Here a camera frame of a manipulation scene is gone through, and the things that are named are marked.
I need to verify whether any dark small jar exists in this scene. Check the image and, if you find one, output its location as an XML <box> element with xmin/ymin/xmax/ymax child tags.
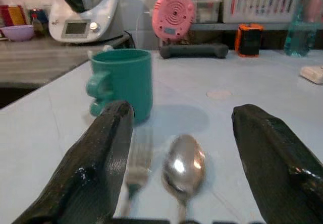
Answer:
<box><xmin>29</xmin><ymin>8</ymin><xmax>49</xmax><ymax>37</ymax></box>

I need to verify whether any white rectangular block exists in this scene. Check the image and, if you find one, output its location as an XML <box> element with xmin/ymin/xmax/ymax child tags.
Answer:
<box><xmin>299</xmin><ymin>65</ymin><xmax>323</xmax><ymax>85</ymax></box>

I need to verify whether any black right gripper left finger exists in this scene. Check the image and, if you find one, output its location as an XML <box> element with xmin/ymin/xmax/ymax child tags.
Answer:
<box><xmin>12</xmin><ymin>100</ymin><xmax>135</xmax><ymax>224</ymax></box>

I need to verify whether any clear teal plastic bottle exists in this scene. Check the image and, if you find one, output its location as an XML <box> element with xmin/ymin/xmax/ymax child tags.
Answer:
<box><xmin>283</xmin><ymin>0</ymin><xmax>319</xmax><ymax>57</ymax></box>

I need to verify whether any dark grey rubber stand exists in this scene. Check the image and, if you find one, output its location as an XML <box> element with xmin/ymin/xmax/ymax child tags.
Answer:
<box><xmin>159</xmin><ymin>43</ymin><xmax>229</xmax><ymax>59</ymax></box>

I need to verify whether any silver metal fork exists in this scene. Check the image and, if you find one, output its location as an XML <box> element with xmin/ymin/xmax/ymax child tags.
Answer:
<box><xmin>120</xmin><ymin>128</ymin><xmax>153</xmax><ymax>218</ymax></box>

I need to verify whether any white kitchen food processor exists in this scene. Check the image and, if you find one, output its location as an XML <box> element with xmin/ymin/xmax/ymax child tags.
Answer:
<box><xmin>48</xmin><ymin>0</ymin><xmax>130</xmax><ymax>44</ymax></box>

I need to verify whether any red and yellow box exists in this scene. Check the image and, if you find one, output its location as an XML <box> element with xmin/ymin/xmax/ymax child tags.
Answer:
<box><xmin>0</xmin><ymin>5</ymin><xmax>28</xmax><ymax>27</ymax></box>

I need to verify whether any teal plastic mug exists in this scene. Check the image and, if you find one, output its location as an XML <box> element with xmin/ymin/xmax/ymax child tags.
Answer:
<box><xmin>85</xmin><ymin>48</ymin><xmax>153</xmax><ymax>126</ymax></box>

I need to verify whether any purple plastic bowl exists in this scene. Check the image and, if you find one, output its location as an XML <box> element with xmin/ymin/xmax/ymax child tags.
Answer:
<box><xmin>0</xmin><ymin>24</ymin><xmax>34</xmax><ymax>42</ymax></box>

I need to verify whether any white slotted storage crate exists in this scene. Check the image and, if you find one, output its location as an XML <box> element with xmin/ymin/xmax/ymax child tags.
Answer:
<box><xmin>222</xmin><ymin>0</ymin><xmax>306</xmax><ymax>24</ymax></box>

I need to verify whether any silver metal spoon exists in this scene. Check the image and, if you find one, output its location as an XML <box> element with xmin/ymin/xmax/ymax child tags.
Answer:
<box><xmin>161</xmin><ymin>134</ymin><xmax>206</xmax><ymax>222</ymax></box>

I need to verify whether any clear plastic storage box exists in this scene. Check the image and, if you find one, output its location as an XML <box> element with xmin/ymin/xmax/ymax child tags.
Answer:
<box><xmin>192</xmin><ymin>0</ymin><xmax>223</xmax><ymax>24</ymax></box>

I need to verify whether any pink round gadget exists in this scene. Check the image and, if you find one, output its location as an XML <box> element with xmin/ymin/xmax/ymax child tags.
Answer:
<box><xmin>152</xmin><ymin>0</ymin><xmax>196</xmax><ymax>42</ymax></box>

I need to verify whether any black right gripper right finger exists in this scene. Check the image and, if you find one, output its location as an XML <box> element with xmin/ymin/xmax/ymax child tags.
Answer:
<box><xmin>231</xmin><ymin>103</ymin><xmax>323</xmax><ymax>224</ymax></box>

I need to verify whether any orange and black box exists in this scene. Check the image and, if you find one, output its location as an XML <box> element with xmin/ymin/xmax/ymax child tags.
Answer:
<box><xmin>235</xmin><ymin>24</ymin><xmax>264</xmax><ymax>58</ymax></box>

